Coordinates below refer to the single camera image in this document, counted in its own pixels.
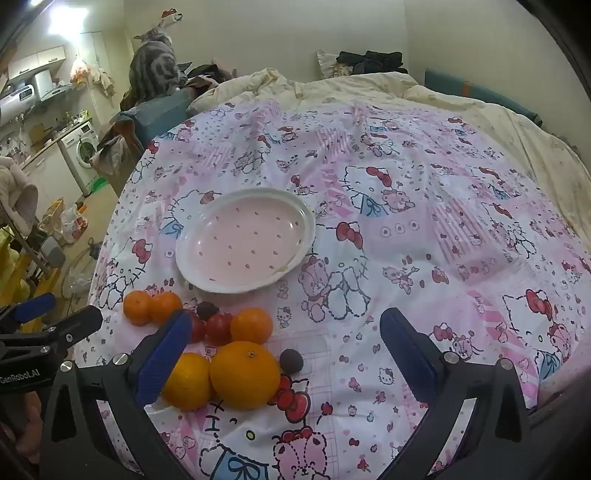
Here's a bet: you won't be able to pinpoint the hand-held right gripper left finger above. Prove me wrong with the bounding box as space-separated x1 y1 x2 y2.
39 310 195 480

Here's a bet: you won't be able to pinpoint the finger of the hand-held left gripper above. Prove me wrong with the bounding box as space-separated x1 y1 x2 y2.
28 305 103 357
0 293 57 334

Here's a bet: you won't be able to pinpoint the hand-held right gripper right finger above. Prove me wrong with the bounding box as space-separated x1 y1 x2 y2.
379 307 532 480

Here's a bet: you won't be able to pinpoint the yellowish orange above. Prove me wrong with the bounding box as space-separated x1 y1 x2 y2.
160 353 214 411

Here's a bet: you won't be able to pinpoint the small tangerine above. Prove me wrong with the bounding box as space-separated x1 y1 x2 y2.
123 290 153 326
148 292 184 324

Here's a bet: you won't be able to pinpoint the large orange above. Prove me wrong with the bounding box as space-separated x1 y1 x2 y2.
209 340 281 411

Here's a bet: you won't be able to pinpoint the medium tangerine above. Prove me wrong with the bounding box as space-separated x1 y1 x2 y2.
230 307 274 345

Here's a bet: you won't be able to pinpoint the dull purple grape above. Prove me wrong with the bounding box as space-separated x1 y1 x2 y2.
280 348 304 374

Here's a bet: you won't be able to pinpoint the pink dotted white-rimmed plate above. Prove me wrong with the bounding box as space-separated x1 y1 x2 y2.
175 188 317 294

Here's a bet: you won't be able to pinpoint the yellow wooden rack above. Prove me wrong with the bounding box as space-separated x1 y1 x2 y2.
0 231 63 333

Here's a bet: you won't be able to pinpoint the grey stool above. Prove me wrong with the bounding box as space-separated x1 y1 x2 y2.
39 240 66 268

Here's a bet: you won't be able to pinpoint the beige jacket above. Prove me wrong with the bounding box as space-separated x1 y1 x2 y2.
0 156 40 232

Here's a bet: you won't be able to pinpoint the white washing machine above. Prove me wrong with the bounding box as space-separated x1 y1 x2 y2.
58 121 103 197

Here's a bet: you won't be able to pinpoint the pink cartoon printed bedsheet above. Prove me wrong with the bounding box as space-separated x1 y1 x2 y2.
74 99 591 480

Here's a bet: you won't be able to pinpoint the white water heater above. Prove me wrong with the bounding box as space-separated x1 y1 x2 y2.
0 84 38 126

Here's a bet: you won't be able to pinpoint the blue upholstered chair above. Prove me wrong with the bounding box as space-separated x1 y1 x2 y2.
113 88 195 151

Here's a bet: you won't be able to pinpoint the grey tabby cat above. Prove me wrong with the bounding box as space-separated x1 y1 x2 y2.
128 28 188 100

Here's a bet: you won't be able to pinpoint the teal cushion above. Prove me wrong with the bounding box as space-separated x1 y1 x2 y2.
424 68 543 125

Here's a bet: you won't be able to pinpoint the pile of dark clothes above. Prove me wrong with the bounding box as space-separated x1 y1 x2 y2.
336 50 409 77

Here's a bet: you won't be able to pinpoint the printed cream pillow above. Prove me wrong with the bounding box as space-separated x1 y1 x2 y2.
316 50 356 80

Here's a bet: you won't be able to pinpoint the white wall cabinets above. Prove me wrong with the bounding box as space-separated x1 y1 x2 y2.
7 45 68 81

